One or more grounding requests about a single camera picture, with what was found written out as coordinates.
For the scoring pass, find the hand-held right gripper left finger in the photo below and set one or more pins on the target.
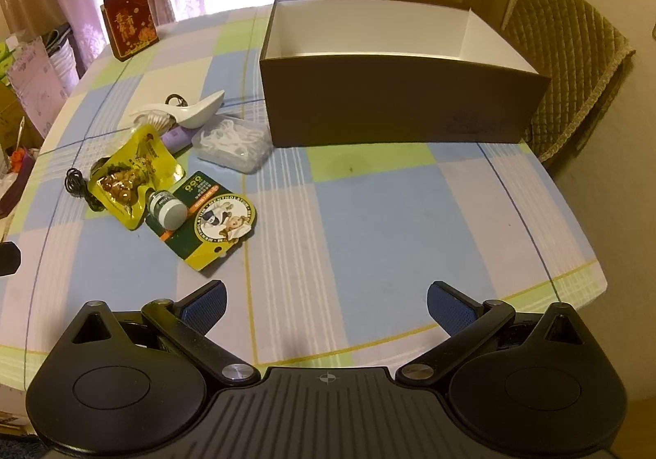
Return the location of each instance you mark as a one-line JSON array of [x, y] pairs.
[[202, 308]]

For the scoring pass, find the purple cream tube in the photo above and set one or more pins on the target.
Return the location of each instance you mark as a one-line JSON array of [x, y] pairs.
[[177, 137]]

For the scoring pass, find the clear bag of white items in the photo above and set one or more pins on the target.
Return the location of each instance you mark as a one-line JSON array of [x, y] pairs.
[[230, 144]]

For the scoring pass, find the brown cardboard carton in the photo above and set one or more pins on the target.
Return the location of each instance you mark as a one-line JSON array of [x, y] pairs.
[[15, 121]]

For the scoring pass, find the yellow snack packet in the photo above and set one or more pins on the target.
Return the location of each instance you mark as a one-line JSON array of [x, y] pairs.
[[138, 167]]

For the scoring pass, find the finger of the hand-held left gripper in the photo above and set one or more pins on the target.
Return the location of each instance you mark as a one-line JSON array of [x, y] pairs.
[[7, 258]]

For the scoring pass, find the green white carton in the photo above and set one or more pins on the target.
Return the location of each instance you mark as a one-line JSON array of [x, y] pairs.
[[6, 57]]

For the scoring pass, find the red gold printed gift box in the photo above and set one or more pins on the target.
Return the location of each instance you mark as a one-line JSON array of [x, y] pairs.
[[128, 23]]

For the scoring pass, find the green printed packaging card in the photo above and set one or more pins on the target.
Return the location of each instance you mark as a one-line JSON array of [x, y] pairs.
[[225, 223]]

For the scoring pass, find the chair with quilted tan cover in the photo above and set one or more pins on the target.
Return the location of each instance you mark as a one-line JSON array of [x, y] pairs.
[[563, 59]]

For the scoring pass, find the checked cloth covered desktop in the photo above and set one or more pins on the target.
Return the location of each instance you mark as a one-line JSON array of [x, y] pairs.
[[358, 233]]

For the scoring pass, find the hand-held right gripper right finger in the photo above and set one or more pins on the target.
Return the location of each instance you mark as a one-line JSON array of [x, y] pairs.
[[453, 308]]

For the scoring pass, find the pack of cotton swabs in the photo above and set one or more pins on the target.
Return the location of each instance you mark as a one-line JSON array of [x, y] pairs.
[[153, 120]]

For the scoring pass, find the pink cardboard box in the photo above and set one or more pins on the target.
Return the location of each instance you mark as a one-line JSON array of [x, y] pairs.
[[36, 75]]

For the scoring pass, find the brown cardboard box white inside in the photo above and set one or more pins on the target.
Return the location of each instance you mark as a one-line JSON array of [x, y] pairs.
[[399, 100]]

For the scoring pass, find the small white bottle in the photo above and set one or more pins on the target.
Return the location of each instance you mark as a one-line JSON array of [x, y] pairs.
[[165, 207]]

